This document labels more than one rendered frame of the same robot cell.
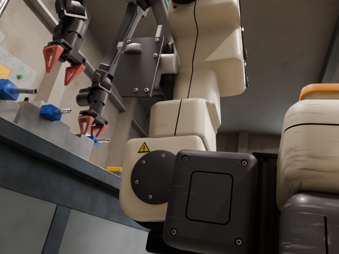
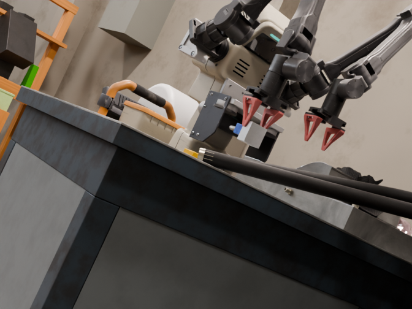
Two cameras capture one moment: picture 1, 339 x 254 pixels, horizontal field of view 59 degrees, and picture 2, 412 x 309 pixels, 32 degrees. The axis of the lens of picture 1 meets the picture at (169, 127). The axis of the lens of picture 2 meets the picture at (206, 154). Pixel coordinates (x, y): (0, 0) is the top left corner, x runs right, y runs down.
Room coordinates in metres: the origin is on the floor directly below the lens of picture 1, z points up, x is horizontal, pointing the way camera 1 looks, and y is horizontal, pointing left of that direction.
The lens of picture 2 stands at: (2.72, 1.12, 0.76)
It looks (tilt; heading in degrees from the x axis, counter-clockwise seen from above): 2 degrees up; 209
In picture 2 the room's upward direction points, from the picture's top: 25 degrees clockwise
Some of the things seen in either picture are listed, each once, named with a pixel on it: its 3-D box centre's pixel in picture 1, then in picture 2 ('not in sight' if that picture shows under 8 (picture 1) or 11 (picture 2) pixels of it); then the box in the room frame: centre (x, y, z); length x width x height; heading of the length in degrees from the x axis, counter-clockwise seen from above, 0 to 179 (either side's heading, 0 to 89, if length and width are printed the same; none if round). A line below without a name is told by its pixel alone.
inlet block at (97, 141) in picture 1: (94, 141); (243, 131); (1.04, 0.26, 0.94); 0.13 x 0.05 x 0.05; 58
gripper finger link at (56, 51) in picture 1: (56, 61); (325, 133); (0.74, 0.35, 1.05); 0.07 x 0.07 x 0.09; 57
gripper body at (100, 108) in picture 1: (95, 112); (271, 89); (1.06, 0.29, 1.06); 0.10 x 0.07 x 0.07; 148
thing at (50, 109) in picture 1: (53, 112); not in sight; (0.73, 0.31, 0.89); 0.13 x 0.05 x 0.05; 57
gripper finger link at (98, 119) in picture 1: (93, 129); (255, 111); (1.07, 0.29, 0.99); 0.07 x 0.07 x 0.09; 58
